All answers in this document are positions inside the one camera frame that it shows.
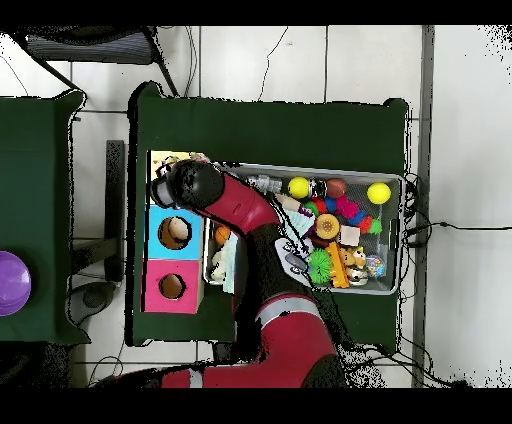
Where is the mint green knitted cloth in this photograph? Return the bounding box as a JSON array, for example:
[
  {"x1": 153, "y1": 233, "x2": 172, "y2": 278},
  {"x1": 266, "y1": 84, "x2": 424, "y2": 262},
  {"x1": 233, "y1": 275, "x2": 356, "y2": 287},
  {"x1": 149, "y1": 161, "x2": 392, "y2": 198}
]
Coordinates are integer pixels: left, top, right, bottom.
[{"x1": 221, "y1": 207, "x2": 315, "y2": 295}]

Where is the wooden box with three holes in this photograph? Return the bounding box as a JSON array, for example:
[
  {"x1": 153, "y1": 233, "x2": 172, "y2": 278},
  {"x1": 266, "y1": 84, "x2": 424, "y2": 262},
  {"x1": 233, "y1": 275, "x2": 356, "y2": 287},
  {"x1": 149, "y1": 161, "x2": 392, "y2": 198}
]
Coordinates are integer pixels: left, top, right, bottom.
[{"x1": 141, "y1": 149, "x2": 212, "y2": 314}]

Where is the silver mesh bin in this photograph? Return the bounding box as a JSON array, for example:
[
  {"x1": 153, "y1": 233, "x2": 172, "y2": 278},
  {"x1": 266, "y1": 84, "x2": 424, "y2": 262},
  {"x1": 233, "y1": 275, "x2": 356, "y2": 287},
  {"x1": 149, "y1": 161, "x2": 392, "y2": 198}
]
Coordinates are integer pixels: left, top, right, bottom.
[{"x1": 201, "y1": 161, "x2": 405, "y2": 296}]

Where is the plain wooden cube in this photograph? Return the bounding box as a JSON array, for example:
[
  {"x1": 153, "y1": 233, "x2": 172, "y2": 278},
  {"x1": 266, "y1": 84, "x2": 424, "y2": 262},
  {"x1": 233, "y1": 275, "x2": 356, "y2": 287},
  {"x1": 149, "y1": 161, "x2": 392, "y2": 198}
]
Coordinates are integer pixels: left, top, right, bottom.
[
  {"x1": 337, "y1": 224, "x2": 362, "y2": 247},
  {"x1": 275, "y1": 193, "x2": 302, "y2": 212}
]

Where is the plain yellow ball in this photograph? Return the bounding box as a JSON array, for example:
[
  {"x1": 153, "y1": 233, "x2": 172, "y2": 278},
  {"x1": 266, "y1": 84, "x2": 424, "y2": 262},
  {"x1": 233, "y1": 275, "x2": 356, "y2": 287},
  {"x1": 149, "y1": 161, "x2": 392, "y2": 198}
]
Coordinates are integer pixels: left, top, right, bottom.
[
  {"x1": 287, "y1": 176, "x2": 312, "y2": 200},
  {"x1": 366, "y1": 181, "x2": 392, "y2": 206}
]

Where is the toy hamburger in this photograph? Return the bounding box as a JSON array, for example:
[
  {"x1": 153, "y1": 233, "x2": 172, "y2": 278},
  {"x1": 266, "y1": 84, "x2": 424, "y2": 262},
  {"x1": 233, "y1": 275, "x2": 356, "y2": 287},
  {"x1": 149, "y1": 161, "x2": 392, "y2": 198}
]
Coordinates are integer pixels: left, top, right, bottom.
[{"x1": 314, "y1": 212, "x2": 341, "y2": 240}]

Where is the small brown football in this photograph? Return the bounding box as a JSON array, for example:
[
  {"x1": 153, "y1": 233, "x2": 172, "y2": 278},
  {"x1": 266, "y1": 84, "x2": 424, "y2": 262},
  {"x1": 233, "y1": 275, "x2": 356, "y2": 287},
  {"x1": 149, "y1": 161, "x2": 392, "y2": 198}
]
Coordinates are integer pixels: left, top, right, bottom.
[{"x1": 325, "y1": 178, "x2": 348, "y2": 200}]

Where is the black standing panel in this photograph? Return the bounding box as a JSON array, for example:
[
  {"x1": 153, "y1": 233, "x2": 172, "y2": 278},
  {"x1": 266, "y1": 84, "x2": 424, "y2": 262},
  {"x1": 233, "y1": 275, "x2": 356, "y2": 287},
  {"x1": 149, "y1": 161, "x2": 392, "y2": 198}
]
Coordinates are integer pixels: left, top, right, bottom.
[{"x1": 104, "y1": 139, "x2": 126, "y2": 281}]

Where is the grey round stand base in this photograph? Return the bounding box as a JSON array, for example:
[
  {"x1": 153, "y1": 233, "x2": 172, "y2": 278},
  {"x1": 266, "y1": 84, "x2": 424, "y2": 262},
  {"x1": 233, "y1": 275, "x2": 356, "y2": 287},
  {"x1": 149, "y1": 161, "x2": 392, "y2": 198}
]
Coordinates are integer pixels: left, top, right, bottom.
[{"x1": 67, "y1": 281, "x2": 117, "y2": 326}]

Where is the dark green side table cloth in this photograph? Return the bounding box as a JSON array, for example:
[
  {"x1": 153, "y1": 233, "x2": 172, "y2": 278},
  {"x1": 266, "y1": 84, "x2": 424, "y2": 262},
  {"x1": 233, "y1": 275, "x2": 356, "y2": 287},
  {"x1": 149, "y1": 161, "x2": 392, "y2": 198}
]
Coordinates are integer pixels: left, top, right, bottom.
[{"x1": 0, "y1": 89, "x2": 91, "y2": 346}]

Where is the black metal chair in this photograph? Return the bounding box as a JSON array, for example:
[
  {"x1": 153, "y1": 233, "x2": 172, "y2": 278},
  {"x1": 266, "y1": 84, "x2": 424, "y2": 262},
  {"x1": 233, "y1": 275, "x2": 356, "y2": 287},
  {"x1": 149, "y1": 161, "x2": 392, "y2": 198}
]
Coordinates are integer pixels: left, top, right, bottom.
[{"x1": 7, "y1": 25, "x2": 179, "y2": 97}]

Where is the purple plastic bowl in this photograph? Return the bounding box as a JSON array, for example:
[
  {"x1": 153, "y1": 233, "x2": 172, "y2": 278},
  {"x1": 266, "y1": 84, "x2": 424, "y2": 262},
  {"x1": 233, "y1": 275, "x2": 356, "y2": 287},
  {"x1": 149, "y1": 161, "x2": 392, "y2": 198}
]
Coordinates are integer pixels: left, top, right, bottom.
[{"x1": 0, "y1": 250, "x2": 32, "y2": 317}]

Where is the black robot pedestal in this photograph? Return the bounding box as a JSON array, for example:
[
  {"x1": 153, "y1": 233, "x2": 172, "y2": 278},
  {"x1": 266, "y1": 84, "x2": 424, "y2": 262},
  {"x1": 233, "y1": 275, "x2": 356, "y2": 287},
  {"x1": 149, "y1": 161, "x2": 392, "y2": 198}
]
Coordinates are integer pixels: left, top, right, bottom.
[{"x1": 211, "y1": 341, "x2": 245, "y2": 367}]

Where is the black power cable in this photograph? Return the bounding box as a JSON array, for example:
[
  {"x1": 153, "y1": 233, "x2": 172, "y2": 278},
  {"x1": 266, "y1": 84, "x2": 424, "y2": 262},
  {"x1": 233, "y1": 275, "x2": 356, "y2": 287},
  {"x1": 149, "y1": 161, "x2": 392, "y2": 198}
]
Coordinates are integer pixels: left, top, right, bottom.
[{"x1": 404, "y1": 220, "x2": 512, "y2": 233}]

